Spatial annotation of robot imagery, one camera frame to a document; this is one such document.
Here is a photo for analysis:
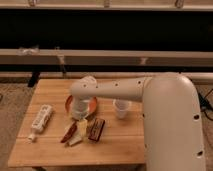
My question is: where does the brown chocolate bar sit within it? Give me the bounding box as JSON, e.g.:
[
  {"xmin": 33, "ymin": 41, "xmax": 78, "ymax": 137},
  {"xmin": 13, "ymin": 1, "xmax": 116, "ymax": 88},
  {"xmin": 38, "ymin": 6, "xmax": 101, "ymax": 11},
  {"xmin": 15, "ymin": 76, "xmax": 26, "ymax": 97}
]
[{"xmin": 88, "ymin": 118, "xmax": 105, "ymax": 142}]

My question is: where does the orange ceramic bowl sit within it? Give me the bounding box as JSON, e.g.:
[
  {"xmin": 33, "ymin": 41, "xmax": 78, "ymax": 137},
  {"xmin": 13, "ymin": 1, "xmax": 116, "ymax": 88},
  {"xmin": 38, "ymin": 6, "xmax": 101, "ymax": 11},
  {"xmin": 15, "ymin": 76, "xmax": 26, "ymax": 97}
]
[{"xmin": 65, "ymin": 95, "xmax": 97, "ymax": 118}]

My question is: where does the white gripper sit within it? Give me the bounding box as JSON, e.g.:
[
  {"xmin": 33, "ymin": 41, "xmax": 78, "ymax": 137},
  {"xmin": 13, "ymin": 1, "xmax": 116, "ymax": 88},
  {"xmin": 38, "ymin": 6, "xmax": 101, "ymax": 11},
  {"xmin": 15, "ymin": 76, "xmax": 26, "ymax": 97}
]
[{"xmin": 71, "ymin": 98, "xmax": 89, "ymax": 136}]

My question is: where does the red brown snack stick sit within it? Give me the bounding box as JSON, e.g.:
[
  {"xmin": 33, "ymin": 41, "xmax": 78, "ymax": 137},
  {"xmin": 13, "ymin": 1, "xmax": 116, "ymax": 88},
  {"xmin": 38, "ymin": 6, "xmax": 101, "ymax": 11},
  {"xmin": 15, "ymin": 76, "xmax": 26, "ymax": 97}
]
[{"xmin": 60, "ymin": 122, "xmax": 77, "ymax": 143}]

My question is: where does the white wedge piece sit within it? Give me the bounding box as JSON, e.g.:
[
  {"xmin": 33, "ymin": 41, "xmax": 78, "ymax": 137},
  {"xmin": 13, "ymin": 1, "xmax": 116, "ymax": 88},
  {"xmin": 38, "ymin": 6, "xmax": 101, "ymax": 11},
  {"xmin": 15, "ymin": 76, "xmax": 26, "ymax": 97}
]
[{"xmin": 65, "ymin": 126, "xmax": 83, "ymax": 146}]

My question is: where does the long metal rail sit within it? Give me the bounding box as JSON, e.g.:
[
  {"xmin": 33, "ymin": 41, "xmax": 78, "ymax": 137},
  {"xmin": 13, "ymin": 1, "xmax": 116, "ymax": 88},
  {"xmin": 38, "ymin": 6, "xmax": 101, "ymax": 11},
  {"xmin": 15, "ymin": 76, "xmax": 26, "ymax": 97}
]
[{"xmin": 0, "ymin": 48, "xmax": 213, "ymax": 67}]

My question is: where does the wooden table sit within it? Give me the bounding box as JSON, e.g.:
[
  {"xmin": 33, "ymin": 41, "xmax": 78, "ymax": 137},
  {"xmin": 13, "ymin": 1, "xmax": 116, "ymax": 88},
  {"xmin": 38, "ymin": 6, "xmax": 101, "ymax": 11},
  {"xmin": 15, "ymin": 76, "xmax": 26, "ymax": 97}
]
[{"xmin": 8, "ymin": 79, "xmax": 145, "ymax": 167}]

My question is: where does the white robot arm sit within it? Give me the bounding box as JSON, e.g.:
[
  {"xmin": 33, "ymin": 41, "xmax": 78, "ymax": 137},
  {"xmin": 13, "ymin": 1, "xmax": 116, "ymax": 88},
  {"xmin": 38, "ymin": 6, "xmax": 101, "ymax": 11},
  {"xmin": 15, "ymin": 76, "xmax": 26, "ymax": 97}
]
[{"xmin": 70, "ymin": 72, "xmax": 206, "ymax": 171}]

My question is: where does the white toothpaste tube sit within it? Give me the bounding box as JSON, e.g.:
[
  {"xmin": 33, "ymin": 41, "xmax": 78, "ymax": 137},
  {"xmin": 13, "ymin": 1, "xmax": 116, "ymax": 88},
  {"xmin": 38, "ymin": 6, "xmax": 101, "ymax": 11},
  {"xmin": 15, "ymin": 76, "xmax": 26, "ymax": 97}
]
[{"xmin": 28, "ymin": 104, "xmax": 53, "ymax": 142}]

